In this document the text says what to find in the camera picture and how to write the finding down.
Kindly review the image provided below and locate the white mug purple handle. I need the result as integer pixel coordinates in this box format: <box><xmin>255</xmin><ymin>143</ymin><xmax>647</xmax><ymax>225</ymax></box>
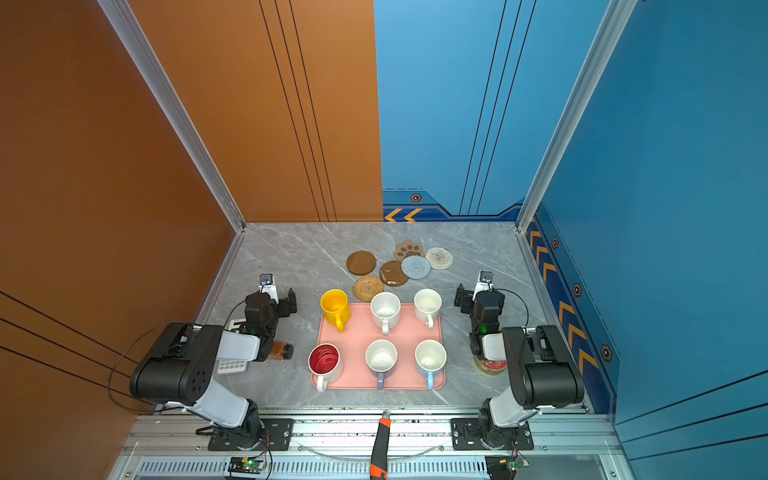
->
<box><xmin>365</xmin><ymin>339</ymin><xmax>398</xmax><ymax>390</ymax></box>

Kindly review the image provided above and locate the right green circuit board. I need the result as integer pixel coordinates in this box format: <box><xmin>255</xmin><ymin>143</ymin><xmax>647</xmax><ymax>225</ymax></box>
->
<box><xmin>485</xmin><ymin>456</ymin><xmax>530</xmax><ymax>480</ymax></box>

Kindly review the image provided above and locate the red interior mug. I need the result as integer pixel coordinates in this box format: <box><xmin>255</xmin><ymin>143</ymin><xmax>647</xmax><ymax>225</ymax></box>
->
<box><xmin>308</xmin><ymin>343</ymin><xmax>343</xmax><ymax>392</ymax></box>

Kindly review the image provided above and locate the amber spice bottle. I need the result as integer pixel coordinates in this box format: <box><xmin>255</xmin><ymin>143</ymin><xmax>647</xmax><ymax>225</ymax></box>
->
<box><xmin>268</xmin><ymin>342</ymin><xmax>294</xmax><ymax>360</ymax></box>

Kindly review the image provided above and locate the pink plastic tray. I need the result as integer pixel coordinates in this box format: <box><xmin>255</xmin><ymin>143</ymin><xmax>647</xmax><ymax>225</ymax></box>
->
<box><xmin>308</xmin><ymin>303</ymin><xmax>447</xmax><ymax>392</ymax></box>

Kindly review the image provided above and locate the glossy brown round coaster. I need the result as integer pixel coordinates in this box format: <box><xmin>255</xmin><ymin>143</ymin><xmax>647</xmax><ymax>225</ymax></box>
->
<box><xmin>379</xmin><ymin>260</ymin><xmax>409</xmax><ymax>287</ymax></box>

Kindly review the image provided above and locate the left green circuit board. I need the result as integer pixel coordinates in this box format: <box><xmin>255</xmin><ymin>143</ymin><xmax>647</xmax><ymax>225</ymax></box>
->
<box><xmin>227</xmin><ymin>456</ymin><xmax>269</xmax><ymax>479</ymax></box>

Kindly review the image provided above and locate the red round tin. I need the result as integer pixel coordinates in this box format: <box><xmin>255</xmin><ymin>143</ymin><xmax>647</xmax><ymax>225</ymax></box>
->
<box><xmin>473</xmin><ymin>356</ymin><xmax>508</xmax><ymax>375</ymax></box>

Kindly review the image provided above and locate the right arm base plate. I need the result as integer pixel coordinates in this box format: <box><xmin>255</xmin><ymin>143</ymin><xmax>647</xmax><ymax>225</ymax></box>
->
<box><xmin>450</xmin><ymin>418</ymin><xmax>535</xmax><ymax>451</ymax></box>

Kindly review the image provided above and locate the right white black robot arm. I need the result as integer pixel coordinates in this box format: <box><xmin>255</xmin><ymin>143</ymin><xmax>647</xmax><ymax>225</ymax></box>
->
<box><xmin>451</xmin><ymin>286</ymin><xmax>585</xmax><ymax>450</ymax></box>

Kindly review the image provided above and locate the light blue woven coaster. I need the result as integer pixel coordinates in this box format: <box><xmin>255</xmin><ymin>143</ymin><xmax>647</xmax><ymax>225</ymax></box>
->
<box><xmin>401</xmin><ymin>255</ymin><xmax>432</xmax><ymax>280</ymax></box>

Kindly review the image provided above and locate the white calculator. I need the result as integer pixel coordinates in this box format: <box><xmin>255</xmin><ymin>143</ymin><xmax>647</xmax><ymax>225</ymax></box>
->
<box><xmin>217</xmin><ymin>359</ymin><xmax>249</xmax><ymax>375</ymax></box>

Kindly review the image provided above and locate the aluminium front rail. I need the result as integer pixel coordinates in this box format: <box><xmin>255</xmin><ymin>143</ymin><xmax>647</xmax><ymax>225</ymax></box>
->
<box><xmin>108</xmin><ymin>407</ymin><xmax>634</xmax><ymax>479</ymax></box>

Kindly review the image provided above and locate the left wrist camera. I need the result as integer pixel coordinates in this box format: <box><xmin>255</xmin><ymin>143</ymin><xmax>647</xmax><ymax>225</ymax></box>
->
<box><xmin>258</xmin><ymin>273</ymin><xmax>279</xmax><ymax>302</ymax></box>

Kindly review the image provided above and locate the white mug blue handle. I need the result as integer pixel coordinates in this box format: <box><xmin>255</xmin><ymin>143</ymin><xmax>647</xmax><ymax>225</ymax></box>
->
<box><xmin>414</xmin><ymin>339</ymin><xmax>447</xmax><ymax>390</ymax></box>

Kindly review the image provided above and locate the dark brown round coaster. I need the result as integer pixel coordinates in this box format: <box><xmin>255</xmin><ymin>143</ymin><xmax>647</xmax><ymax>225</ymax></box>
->
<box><xmin>346</xmin><ymin>250</ymin><xmax>377</xmax><ymax>276</ymax></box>

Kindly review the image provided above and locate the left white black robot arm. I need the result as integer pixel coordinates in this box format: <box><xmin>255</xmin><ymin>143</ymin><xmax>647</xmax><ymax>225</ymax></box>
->
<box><xmin>129</xmin><ymin>289</ymin><xmax>298</xmax><ymax>451</ymax></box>

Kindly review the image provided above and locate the multicolour woven round coaster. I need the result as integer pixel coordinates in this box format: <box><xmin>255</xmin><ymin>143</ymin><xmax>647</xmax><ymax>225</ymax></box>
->
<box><xmin>425</xmin><ymin>247</ymin><xmax>454</xmax><ymax>270</ymax></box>

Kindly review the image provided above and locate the green circuit board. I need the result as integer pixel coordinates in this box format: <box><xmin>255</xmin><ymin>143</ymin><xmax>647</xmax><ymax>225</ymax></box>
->
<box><xmin>485</xmin><ymin>456</ymin><xmax>530</xmax><ymax>480</ymax></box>
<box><xmin>227</xmin><ymin>456</ymin><xmax>269</xmax><ymax>479</ymax></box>

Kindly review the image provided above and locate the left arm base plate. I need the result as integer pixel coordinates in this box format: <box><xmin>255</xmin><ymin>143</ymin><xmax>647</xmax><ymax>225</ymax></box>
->
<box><xmin>196</xmin><ymin>418</ymin><xmax>294</xmax><ymax>452</ymax></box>

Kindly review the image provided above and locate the yellow mug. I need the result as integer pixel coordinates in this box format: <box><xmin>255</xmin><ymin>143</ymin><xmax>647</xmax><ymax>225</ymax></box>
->
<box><xmin>320</xmin><ymin>289</ymin><xmax>351</xmax><ymax>333</ymax></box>

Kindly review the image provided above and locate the cork paw print coaster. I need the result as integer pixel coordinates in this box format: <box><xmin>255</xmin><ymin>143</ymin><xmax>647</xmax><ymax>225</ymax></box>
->
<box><xmin>393</xmin><ymin>240</ymin><xmax>424</xmax><ymax>261</ymax></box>

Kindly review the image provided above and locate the woven rattan round coaster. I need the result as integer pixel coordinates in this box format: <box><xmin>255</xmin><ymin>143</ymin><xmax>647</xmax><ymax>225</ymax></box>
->
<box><xmin>353</xmin><ymin>276</ymin><xmax>385</xmax><ymax>302</ymax></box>

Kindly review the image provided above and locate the orange black handled tool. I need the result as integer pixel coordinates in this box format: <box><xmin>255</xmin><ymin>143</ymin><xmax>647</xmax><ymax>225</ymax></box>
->
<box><xmin>369</xmin><ymin>410</ymin><xmax>391</xmax><ymax>480</ymax></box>

